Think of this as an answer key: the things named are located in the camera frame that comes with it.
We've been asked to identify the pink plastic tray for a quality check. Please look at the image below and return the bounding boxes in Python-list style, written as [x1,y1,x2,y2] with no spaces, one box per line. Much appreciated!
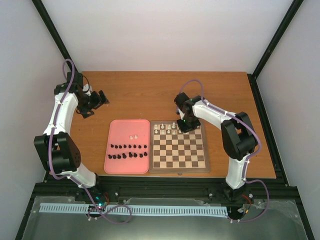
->
[104,119,151,175]

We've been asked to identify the wooden chess board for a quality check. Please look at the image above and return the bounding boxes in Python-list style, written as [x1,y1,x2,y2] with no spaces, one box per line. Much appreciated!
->
[149,121,210,175]

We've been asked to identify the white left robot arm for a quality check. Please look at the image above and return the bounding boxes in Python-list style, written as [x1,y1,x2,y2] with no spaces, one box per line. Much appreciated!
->
[33,71,109,202]

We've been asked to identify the light blue cable duct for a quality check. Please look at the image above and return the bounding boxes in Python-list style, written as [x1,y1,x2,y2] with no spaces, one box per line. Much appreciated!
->
[38,203,228,218]

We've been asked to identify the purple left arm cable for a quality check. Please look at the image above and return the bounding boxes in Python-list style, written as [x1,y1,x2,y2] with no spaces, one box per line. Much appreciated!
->
[47,58,133,225]

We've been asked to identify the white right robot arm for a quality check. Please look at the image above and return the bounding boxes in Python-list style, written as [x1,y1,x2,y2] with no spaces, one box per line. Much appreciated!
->
[174,92,260,202]

